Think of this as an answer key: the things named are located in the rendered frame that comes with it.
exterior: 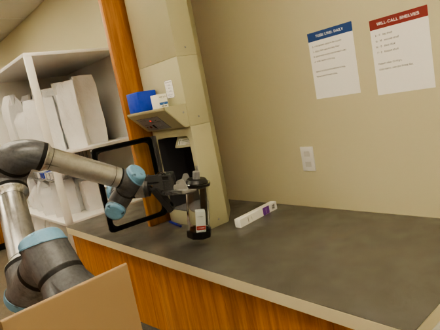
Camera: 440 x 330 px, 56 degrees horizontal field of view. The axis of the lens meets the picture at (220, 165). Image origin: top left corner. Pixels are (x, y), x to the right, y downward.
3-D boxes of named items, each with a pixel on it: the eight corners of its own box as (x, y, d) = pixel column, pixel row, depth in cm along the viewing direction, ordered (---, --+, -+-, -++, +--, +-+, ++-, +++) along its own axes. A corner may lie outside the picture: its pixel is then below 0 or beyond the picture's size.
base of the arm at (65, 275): (50, 308, 92) (31, 272, 96) (46, 336, 101) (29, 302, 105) (111, 278, 101) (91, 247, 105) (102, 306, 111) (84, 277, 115)
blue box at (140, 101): (148, 110, 200) (144, 91, 199) (159, 108, 192) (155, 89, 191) (129, 114, 194) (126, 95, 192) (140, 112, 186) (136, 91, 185)
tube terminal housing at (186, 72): (208, 207, 227) (180, 65, 215) (249, 211, 202) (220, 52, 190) (171, 222, 211) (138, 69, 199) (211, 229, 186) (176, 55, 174)
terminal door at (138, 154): (167, 213, 208) (150, 135, 202) (110, 234, 191) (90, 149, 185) (167, 213, 209) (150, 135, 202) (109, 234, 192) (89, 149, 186)
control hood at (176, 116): (151, 131, 204) (147, 110, 202) (190, 126, 179) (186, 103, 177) (131, 135, 196) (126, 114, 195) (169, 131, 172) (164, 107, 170)
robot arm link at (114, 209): (112, 195, 149) (118, 179, 159) (99, 216, 154) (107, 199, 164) (131, 205, 151) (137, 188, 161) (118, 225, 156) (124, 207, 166)
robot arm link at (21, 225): (22, 292, 103) (-10, 147, 134) (4, 325, 109) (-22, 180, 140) (69, 287, 111) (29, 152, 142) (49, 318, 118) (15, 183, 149)
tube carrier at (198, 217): (213, 227, 174) (211, 178, 170) (211, 237, 164) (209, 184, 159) (187, 228, 175) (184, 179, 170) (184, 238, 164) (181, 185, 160)
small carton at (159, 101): (161, 108, 186) (158, 94, 185) (168, 106, 183) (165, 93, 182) (152, 109, 182) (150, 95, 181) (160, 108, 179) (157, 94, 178)
